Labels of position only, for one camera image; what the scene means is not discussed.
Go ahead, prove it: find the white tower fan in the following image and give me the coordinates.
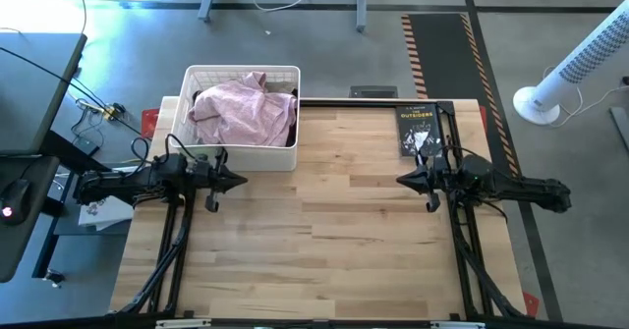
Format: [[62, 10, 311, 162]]
[[512, 9, 629, 127]]

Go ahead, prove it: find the brass cable connector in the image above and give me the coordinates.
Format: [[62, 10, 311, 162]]
[[101, 102, 128, 123]]

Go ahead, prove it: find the black hazard-striped floor mat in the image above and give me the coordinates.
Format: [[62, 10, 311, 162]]
[[399, 13, 521, 176]]

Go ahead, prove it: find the black power adapter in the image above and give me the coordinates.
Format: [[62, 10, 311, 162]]
[[72, 137, 103, 157]]

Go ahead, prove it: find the dark grey desk top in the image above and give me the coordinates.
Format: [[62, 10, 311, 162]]
[[0, 154, 61, 284]]

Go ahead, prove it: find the black desk cable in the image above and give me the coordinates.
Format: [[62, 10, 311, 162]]
[[0, 46, 144, 137]]

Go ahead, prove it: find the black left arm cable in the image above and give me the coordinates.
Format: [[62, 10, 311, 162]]
[[129, 133, 199, 177]]

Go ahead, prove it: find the desk caster wheel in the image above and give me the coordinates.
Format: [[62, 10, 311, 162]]
[[42, 268, 67, 290]]

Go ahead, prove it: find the black computer mouse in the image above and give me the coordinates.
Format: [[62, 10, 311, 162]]
[[0, 178, 32, 227]]

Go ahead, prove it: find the silver metal bracket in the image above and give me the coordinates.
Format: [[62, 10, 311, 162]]
[[429, 320, 486, 329], [154, 318, 213, 329]]

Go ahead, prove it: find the olive brown hoodie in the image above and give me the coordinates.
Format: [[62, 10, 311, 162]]
[[263, 79, 298, 97]]

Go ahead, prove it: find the black table edge bar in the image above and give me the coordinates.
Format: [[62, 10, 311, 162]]
[[0, 312, 629, 329]]

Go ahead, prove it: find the thin dark hanging cable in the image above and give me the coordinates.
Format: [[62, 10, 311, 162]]
[[70, 0, 88, 35]]

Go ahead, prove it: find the grey floor plate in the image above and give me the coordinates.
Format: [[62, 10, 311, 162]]
[[608, 106, 629, 154]]

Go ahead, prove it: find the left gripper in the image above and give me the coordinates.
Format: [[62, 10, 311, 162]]
[[195, 146, 249, 214]]

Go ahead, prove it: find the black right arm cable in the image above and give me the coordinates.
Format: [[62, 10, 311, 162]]
[[430, 144, 509, 224]]

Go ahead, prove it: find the white fan cable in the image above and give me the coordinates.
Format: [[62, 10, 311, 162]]
[[542, 65, 629, 130]]

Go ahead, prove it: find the pale pink mesh garment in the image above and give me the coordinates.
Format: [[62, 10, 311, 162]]
[[187, 70, 299, 148]]

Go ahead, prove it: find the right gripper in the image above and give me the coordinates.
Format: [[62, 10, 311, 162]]
[[395, 150, 451, 214]]

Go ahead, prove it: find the black desk support beam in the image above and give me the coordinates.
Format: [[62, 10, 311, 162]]
[[40, 129, 113, 174]]

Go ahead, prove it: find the dark blue desk leg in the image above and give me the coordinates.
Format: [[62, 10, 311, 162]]
[[30, 191, 66, 280]]

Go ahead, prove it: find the white plastic laundry basket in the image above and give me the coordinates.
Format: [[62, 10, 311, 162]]
[[169, 64, 302, 173]]

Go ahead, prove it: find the black paperback book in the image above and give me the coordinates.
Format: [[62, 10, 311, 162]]
[[394, 103, 444, 159]]

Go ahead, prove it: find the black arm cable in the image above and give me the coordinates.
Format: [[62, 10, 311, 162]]
[[129, 133, 199, 177], [430, 144, 509, 224]]

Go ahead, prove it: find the black floor outlet box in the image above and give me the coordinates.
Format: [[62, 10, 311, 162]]
[[349, 85, 399, 100]]

